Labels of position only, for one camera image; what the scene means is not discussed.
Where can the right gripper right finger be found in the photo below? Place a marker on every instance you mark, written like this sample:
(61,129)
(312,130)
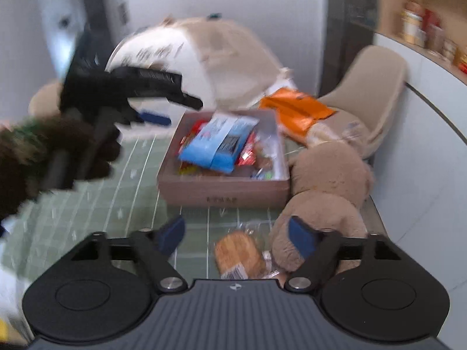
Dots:
(319,250)

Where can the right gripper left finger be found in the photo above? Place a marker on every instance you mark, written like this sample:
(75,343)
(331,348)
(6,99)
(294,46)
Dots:
(153,249)

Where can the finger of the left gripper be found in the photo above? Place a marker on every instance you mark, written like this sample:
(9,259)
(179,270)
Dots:
(155,119)

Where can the blue snack packet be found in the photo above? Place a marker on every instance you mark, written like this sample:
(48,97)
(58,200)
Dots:
(219,143)

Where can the clear bread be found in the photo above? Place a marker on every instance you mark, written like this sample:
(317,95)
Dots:
(244,253)

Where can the red sachet with barcode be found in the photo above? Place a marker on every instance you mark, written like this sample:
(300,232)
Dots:
(248,156)

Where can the large red roast duck packet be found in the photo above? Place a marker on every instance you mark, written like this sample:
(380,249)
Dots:
(193,132)

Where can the gloved left hand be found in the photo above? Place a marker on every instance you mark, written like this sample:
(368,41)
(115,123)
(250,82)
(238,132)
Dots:
(27,150)

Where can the beige chair left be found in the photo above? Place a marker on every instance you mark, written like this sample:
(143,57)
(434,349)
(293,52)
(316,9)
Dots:
(46,101)

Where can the beige chair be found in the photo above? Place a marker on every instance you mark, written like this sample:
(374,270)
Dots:
(366,99)
(46,101)

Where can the green grid table mat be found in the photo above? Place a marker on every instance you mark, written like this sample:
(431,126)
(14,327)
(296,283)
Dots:
(129,200)

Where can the brown teddy bear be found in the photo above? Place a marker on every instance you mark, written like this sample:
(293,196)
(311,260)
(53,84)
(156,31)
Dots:
(329,184)

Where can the white mesh food cover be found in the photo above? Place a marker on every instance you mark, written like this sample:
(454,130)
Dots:
(220,61)

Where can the pink cardboard box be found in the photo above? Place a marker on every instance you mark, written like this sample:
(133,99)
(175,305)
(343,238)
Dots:
(225,191)

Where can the orange package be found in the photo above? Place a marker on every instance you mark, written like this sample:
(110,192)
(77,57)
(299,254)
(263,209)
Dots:
(296,112)

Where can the beige chair right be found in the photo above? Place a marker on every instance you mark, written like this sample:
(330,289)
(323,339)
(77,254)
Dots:
(366,99)

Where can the glass door cabinet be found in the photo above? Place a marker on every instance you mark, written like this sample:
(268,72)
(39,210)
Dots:
(350,27)

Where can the jars on counter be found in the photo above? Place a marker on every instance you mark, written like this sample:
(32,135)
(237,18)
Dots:
(423,27)

